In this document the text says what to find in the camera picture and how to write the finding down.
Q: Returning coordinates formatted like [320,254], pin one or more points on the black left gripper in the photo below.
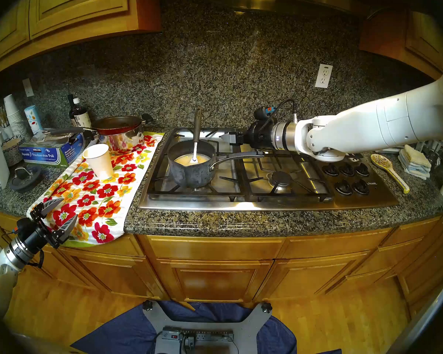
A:
[35,233]

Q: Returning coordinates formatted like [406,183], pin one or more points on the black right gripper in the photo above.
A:
[259,136]

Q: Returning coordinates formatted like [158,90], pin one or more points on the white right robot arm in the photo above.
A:
[373,128]

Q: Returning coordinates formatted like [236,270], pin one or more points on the floral dish towel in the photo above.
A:
[96,194]

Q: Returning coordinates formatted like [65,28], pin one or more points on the black round lid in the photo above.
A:
[26,180]

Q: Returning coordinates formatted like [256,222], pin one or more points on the pale yellow cooking liquid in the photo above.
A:
[184,159]

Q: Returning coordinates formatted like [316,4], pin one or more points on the dark grey saucepan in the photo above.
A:
[192,174]

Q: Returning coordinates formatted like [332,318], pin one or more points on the black round burner cap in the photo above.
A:
[280,178]

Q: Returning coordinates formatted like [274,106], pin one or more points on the blue foil box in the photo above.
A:
[48,156]

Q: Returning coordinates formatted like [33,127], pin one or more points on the stainless steel gas cooktop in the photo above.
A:
[243,202]

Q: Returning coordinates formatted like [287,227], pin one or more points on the patterned woven basket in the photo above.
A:
[11,152]

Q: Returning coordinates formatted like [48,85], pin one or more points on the crumpled aluminium foil sheet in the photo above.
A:
[51,136]

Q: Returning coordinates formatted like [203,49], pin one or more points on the black cast iron grate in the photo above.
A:
[158,191]
[317,196]

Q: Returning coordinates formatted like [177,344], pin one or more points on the steel pan red interior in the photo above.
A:
[122,141]

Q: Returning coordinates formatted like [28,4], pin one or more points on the white utensil cup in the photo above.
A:
[6,132]

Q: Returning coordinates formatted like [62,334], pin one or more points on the floral print canister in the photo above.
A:
[33,119]

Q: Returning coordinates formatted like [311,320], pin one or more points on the dark bottle white label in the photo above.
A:
[82,117]

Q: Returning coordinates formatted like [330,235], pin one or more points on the black cooktop knob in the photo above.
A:
[347,169]
[362,169]
[343,187]
[360,186]
[331,169]

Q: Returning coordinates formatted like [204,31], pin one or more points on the dark bottle black cap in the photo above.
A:
[70,106]

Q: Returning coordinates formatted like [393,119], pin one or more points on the stack of paper cups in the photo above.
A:
[13,113]

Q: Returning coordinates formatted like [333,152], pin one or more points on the wooden chopsticks bunch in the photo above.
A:
[0,116]

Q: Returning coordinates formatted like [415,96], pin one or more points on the blue cloth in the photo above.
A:
[125,335]

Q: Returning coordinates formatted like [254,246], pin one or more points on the wooden lower cabinets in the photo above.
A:
[214,279]

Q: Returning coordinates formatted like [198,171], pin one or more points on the white rectangular board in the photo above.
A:
[389,150]

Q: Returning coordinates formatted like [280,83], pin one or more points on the folded dish cloths stack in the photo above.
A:
[415,163]

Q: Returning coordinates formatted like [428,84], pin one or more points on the grey power strip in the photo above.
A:
[206,335]

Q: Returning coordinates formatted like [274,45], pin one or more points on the wooden upper cabinet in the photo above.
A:
[421,40]
[77,10]

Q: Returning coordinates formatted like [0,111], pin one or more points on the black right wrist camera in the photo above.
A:
[261,114]

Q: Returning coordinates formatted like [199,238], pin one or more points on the white wall outlet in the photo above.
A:
[323,76]

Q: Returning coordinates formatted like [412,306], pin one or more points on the white switch plate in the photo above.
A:
[28,87]

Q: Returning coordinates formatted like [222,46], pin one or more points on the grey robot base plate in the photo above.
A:
[251,331]

